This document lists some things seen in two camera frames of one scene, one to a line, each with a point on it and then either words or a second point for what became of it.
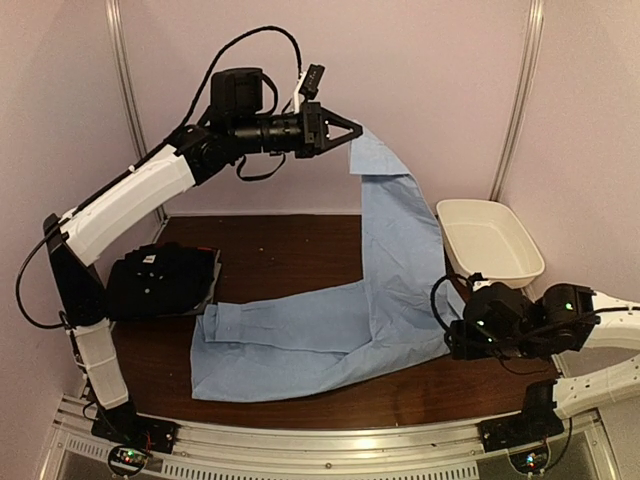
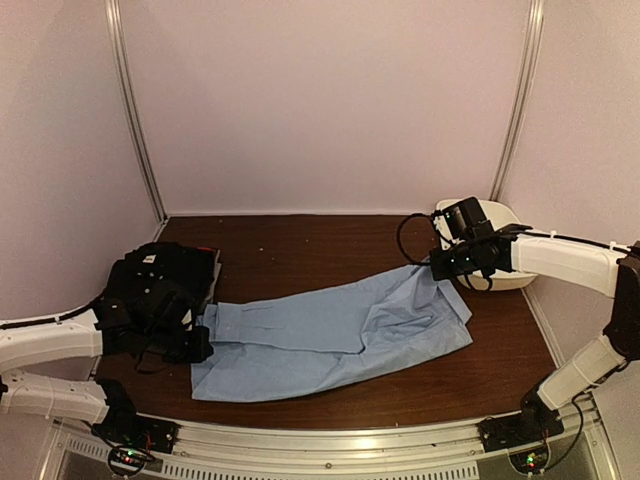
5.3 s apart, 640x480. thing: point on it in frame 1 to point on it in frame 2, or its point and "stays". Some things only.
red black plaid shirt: x=207 y=250 stays
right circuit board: x=530 y=462 stays
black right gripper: x=464 y=345 to x=441 y=270
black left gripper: x=313 y=129 to x=197 y=352
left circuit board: x=127 y=460 stays
